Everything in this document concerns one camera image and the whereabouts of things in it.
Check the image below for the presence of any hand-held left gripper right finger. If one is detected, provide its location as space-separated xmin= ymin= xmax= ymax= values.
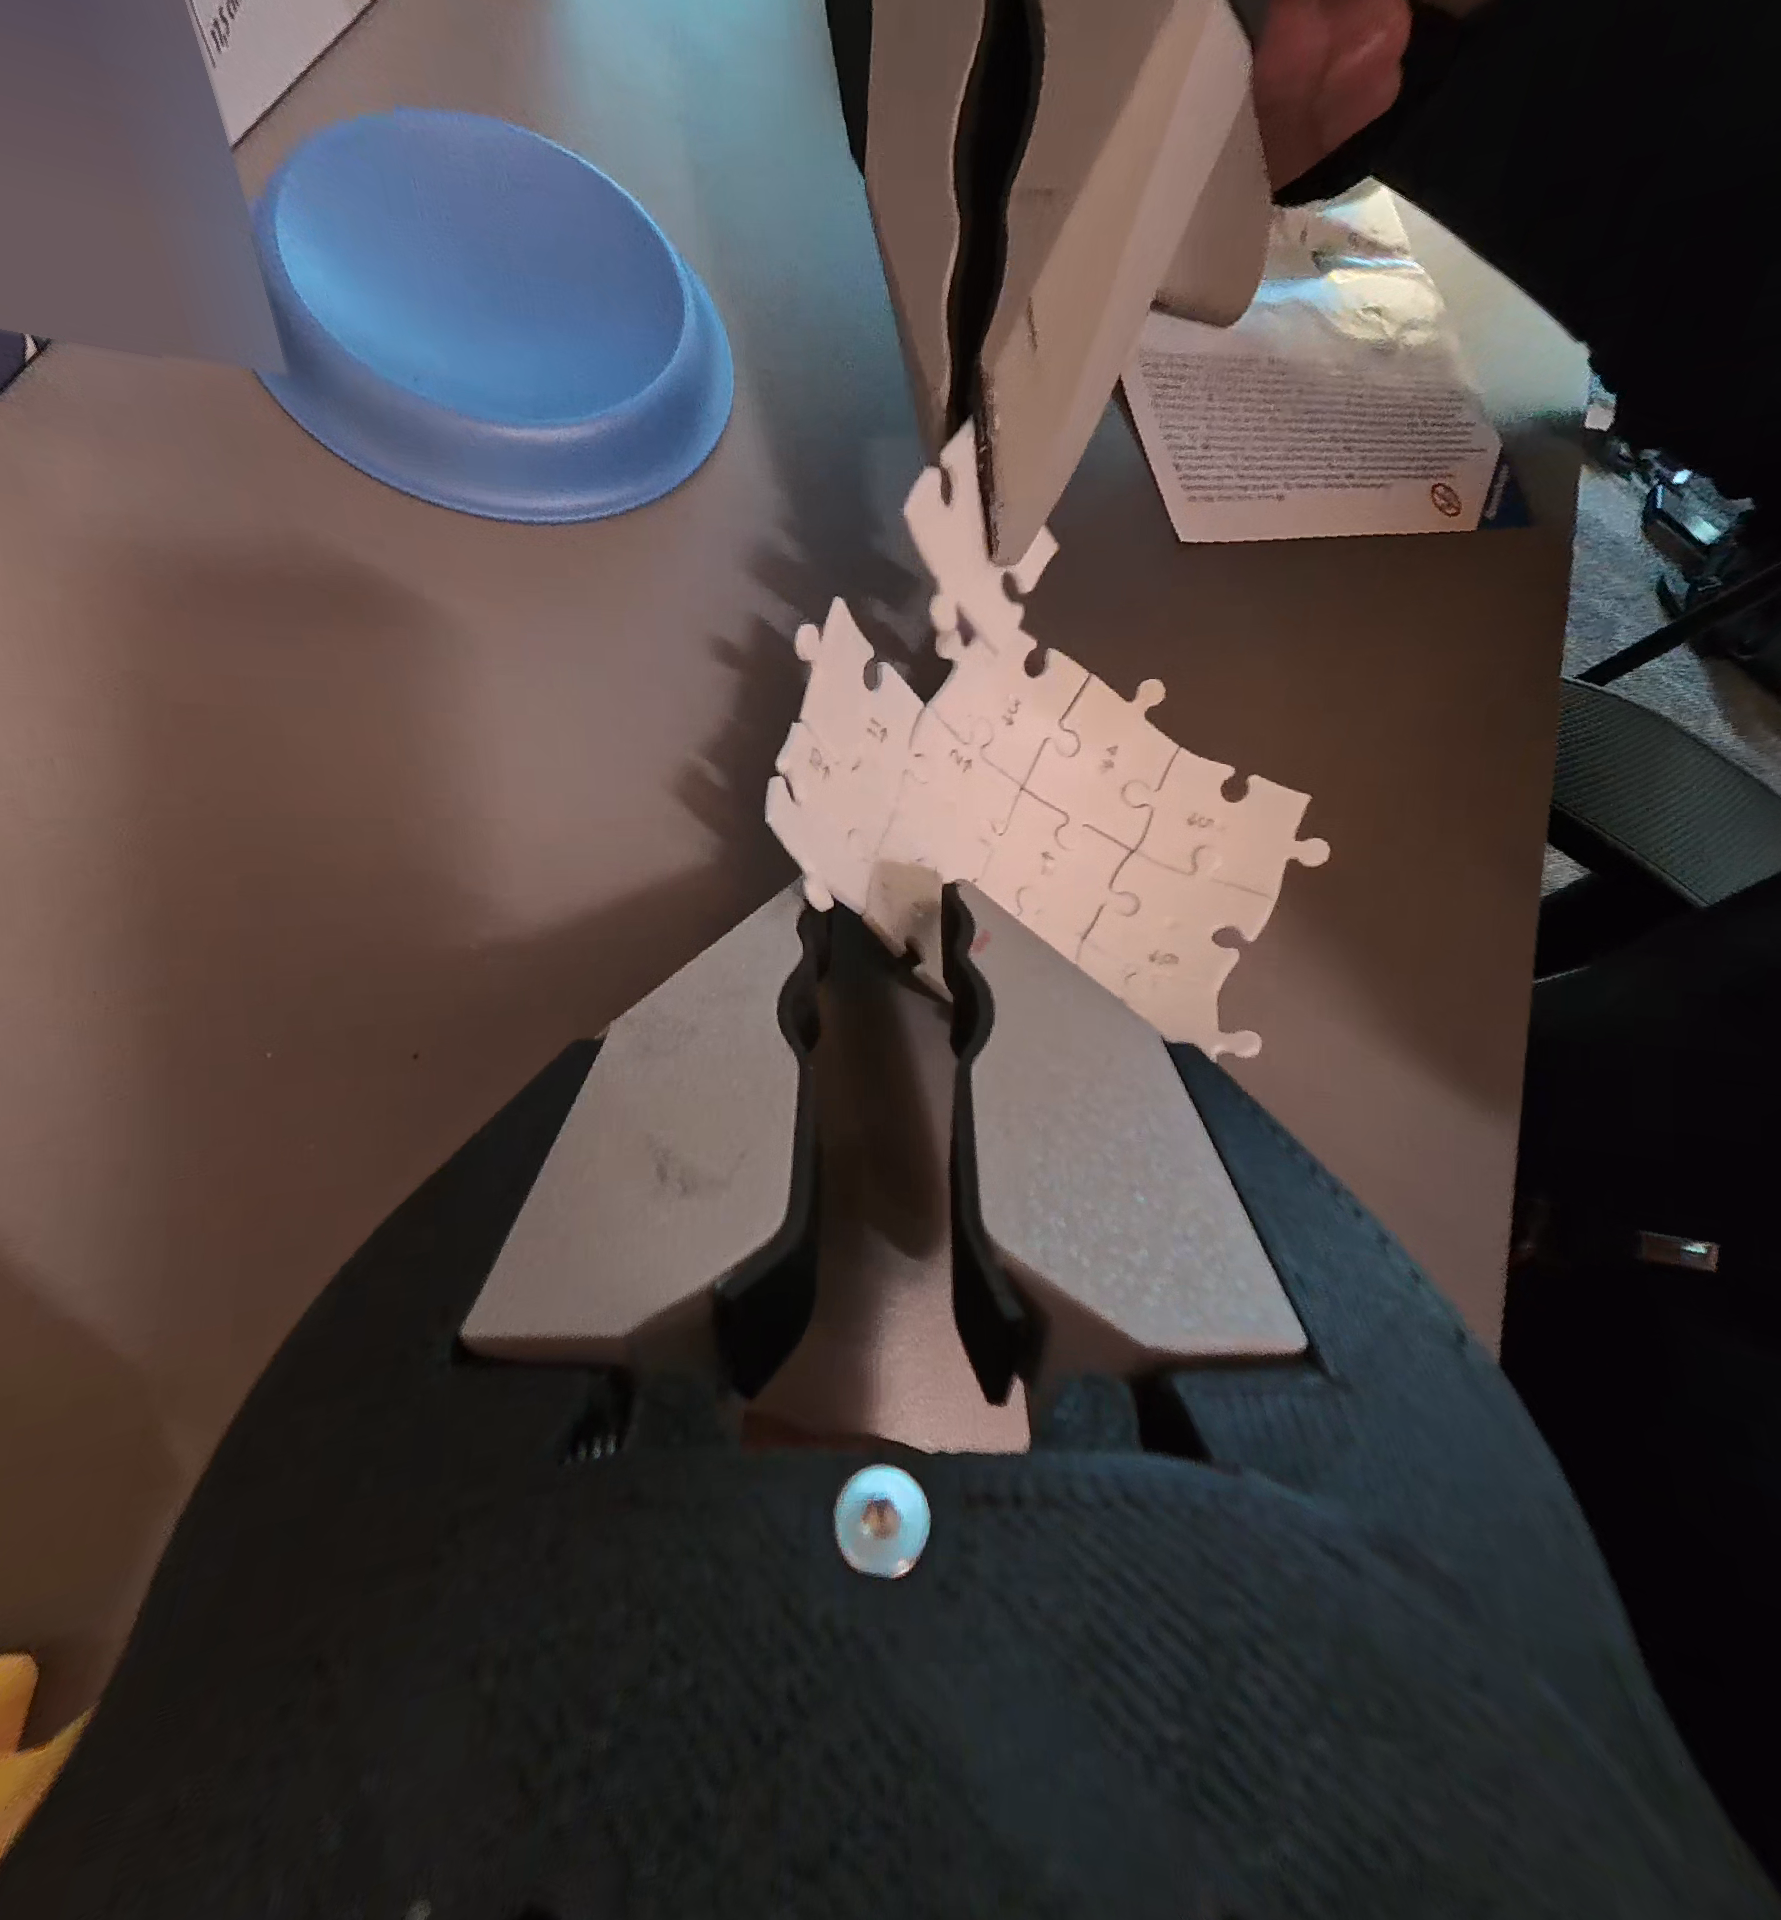
xmin=948 ymin=882 xmax=1310 ymax=1407

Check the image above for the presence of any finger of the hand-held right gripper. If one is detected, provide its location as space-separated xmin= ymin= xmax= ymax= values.
xmin=864 ymin=0 xmax=988 ymax=455
xmin=976 ymin=0 xmax=1274 ymax=560

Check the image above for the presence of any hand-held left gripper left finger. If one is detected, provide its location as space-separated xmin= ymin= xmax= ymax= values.
xmin=455 ymin=882 xmax=834 ymax=1400

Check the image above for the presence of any crumpled plastic wrapper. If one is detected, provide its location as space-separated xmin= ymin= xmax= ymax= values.
xmin=1257 ymin=180 xmax=1478 ymax=360

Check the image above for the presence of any person's right hand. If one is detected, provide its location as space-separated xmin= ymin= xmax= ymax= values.
xmin=1249 ymin=0 xmax=1417 ymax=192

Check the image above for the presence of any white folded leaflet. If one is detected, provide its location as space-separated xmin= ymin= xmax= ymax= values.
xmin=1122 ymin=308 xmax=1536 ymax=546

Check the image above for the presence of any assembled curved puzzle section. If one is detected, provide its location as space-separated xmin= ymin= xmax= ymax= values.
xmin=766 ymin=596 xmax=1331 ymax=1064

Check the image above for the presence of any blue round ball stand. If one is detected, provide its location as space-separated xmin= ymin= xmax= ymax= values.
xmin=252 ymin=104 xmax=737 ymax=523

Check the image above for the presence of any cartoon printed puzzle box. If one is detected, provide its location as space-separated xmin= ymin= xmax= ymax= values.
xmin=0 ymin=0 xmax=382 ymax=410

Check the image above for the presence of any single white puzzle piece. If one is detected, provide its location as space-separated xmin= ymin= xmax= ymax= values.
xmin=903 ymin=420 xmax=1060 ymax=662

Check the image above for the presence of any person's right forearm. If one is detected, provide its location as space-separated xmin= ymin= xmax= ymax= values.
xmin=1272 ymin=0 xmax=1781 ymax=391

